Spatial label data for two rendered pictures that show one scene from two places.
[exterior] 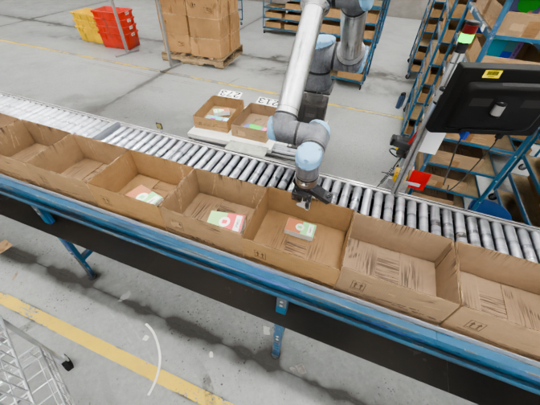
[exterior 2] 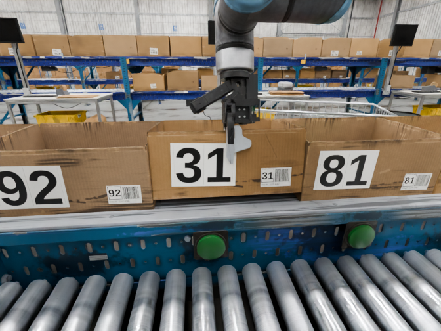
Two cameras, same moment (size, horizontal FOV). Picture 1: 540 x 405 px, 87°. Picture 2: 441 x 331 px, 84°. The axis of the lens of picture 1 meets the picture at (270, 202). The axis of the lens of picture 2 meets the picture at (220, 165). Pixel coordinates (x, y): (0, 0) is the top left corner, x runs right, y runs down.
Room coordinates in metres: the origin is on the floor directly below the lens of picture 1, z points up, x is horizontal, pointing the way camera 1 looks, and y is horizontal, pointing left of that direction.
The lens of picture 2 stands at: (1.39, -0.44, 1.22)
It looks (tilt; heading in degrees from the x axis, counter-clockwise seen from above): 22 degrees down; 155
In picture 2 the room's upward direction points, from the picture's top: straight up
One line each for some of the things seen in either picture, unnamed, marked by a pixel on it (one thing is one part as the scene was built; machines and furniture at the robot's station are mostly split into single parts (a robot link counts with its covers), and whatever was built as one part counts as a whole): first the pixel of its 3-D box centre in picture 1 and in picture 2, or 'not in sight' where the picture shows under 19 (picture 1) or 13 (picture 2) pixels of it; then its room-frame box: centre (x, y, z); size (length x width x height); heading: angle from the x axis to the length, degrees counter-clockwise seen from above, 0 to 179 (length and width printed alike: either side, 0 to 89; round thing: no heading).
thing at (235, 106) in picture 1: (219, 112); not in sight; (2.12, 0.43, 0.80); 0.38 x 0.28 x 0.10; 166
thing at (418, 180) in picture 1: (412, 179); not in sight; (1.31, -0.84, 0.85); 0.16 x 0.01 x 0.13; 71
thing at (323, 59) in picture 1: (321, 53); not in sight; (1.83, -0.27, 1.37); 0.17 x 0.15 x 0.18; 73
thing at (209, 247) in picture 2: not in sight; (210, 248); (0.95, -0.25, 0.81); 0.07 x 0.01 x 0.07; 71
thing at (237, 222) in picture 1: (226, 227); not in sight; (0.83, 0.20, 0.92); 0.16 x 0.11 x 0.07; 82
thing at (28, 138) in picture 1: (30, 151); not in sight; (1.28, 1.35, 0.96); 0.39 x 0.29 x 0.17; 71
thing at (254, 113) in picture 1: (257, 121); not in sight; (2.01, 0.12, 0.80); 0.38 x 0.28 x 0.10; 162
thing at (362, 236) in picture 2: not in sight; (361, 237); (1.08, 0.12, 0.81); 0.07 x 0.01 x 0.07; 71
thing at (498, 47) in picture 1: (502, 47); not in sight; (1.92, -1.38, 1.41); 0.19 x 0.03 x 0.14; 70
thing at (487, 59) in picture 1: (504, 58); not in sight; (1.80, -1.33, 1.39); 0.40 x 0.30 x 0.10; 160
